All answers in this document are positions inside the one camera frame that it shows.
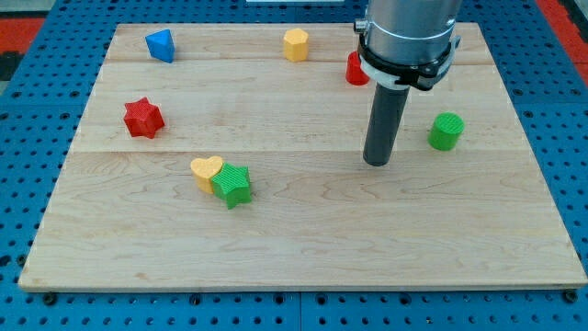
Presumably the green cylinder block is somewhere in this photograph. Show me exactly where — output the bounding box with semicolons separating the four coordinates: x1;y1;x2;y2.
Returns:
427;112;465;151

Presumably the green star block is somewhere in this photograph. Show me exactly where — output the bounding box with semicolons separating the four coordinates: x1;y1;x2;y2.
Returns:
211;163;252;210

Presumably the yellow hexagon block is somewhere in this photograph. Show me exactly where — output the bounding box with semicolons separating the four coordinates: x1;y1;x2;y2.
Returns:
283;29;309;62

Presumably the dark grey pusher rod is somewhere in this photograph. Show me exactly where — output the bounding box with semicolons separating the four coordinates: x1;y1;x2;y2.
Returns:
363;84;409;166

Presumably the wooden board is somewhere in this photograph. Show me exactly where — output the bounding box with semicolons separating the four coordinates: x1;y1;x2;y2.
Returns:
18;23;587;293

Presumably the red star block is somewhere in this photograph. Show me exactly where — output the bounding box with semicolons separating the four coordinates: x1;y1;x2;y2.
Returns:
123;97;164;139

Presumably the yellow heart block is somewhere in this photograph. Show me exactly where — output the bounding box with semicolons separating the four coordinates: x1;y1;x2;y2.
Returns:
190;155;224;194

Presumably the red cylinder block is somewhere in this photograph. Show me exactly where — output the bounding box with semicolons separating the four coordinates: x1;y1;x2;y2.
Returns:
345;51;370;86

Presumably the black and white clamp ring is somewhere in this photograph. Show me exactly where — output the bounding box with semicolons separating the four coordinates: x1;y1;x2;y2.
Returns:
356;33;462;92

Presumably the blue triangle block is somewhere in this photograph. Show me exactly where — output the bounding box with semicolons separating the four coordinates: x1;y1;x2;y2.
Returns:
145;29;175;63

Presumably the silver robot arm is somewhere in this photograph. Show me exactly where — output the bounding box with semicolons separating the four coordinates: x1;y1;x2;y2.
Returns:
354;0;461;65

